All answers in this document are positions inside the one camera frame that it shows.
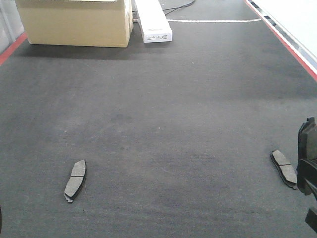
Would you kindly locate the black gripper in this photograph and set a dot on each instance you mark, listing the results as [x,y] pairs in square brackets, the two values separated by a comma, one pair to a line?
[307,184]

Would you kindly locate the brake pad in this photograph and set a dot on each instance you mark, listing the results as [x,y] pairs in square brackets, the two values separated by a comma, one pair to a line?
[76,181]
[285,169]
[307,140]

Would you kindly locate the dark grey conveyor belt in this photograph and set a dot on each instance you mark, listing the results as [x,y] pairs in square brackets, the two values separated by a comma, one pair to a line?
[176,136]

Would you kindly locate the white side guard panel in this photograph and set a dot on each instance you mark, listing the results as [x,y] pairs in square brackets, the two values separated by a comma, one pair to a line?
[298,19]

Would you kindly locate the long white box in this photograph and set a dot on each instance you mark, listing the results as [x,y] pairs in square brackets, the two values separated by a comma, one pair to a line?
[153,23]

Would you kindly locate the cardboard box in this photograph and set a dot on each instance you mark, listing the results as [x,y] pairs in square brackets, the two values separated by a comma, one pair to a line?
[93,23]

